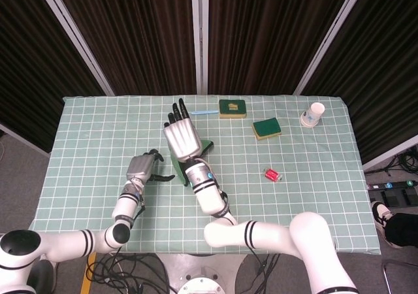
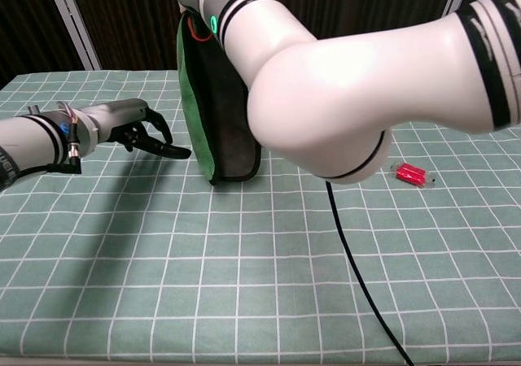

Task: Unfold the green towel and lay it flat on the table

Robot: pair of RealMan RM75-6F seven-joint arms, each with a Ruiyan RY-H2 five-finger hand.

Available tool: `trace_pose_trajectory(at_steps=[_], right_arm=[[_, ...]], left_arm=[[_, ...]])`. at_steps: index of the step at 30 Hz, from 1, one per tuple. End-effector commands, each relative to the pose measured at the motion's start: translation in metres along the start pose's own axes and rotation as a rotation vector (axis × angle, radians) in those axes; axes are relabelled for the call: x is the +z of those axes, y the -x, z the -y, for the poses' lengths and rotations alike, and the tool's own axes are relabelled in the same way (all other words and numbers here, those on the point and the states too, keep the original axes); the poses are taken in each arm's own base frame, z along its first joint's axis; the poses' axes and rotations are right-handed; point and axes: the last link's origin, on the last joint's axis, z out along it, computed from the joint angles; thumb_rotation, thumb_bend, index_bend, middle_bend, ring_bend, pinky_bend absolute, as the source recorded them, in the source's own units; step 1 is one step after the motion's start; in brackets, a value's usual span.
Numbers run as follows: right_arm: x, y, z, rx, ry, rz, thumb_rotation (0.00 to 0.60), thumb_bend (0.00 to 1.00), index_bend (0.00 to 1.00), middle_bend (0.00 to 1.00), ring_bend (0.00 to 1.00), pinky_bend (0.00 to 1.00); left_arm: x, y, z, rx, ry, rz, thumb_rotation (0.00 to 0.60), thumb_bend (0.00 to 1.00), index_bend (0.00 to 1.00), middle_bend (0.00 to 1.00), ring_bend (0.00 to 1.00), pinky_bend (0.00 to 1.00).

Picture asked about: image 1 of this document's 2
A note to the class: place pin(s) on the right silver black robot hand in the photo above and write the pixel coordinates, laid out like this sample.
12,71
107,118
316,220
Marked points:
183,140

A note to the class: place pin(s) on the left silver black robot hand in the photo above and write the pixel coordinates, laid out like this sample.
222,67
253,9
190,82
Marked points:
139,168

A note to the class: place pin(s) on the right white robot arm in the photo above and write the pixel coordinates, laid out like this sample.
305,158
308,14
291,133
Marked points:
212,199

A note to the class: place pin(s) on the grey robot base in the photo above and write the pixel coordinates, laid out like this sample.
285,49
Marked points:
202,274

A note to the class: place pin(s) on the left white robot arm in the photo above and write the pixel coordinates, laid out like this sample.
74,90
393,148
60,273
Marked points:
65,241

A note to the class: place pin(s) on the light blue pen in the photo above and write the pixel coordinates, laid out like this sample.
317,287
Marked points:
204,112

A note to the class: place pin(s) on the green yellow sponge with stain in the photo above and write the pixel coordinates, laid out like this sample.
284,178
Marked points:
232,108

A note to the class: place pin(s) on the plain green yellow sponge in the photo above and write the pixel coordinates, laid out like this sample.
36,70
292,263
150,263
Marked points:
266,128

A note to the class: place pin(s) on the red candy clear wrapper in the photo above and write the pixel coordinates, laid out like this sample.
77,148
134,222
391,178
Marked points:
271,175

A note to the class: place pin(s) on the dark curtain panel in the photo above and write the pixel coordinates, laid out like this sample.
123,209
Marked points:
137,39
261,36
32,62
385,62

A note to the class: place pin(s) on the yellow floor tape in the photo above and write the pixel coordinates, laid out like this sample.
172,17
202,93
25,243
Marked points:
87,274

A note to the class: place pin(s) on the green checked tablecloth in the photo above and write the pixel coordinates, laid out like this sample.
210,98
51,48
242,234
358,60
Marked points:
294,202

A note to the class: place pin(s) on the white and black sneaker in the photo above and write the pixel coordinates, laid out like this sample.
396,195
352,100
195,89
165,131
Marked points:
379,212

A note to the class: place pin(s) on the black trouser leg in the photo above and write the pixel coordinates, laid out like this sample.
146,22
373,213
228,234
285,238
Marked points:
403,230

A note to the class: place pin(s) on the metal chair leg tube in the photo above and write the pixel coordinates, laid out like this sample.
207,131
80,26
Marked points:
387,268

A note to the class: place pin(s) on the white partition frame post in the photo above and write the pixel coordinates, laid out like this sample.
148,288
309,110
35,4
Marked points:
330,42
200,36
78,42

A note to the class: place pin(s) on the white partition base rail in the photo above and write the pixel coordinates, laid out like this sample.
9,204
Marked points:
23,138
388,155

